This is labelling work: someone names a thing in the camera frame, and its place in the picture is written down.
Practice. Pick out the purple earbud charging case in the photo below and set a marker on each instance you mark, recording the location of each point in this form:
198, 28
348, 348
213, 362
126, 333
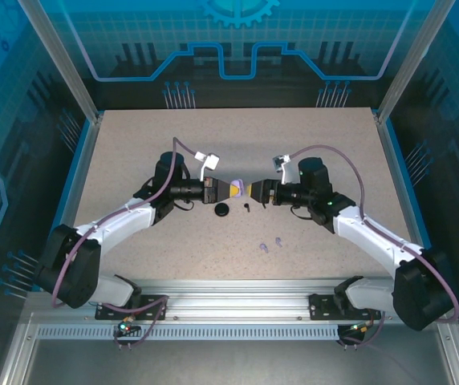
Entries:
235, 183

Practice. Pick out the black earbud charging case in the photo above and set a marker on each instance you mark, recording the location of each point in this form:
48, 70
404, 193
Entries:
222, 209

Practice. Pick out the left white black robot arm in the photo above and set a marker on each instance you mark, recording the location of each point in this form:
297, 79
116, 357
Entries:
113, 224

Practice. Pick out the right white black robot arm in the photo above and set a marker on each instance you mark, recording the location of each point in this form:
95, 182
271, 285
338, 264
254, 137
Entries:
374, 236

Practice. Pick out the small LED circuit board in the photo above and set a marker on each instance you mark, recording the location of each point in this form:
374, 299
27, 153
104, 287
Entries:
126, 328
358, 329

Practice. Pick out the grey metal sheet panel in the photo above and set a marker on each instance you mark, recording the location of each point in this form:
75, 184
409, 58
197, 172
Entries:
233, 365

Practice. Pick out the aluminium front rail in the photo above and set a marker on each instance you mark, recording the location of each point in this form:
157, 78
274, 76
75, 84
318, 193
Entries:
233, 301

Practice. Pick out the aluminium side rail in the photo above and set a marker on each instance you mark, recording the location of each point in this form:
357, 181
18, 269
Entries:
386, 144
89, 144

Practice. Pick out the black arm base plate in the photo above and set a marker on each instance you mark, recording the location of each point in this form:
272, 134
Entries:
153, 305
322, 306

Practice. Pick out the aluminium frame post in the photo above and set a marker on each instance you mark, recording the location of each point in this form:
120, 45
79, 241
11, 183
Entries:
61, 60
414, 60

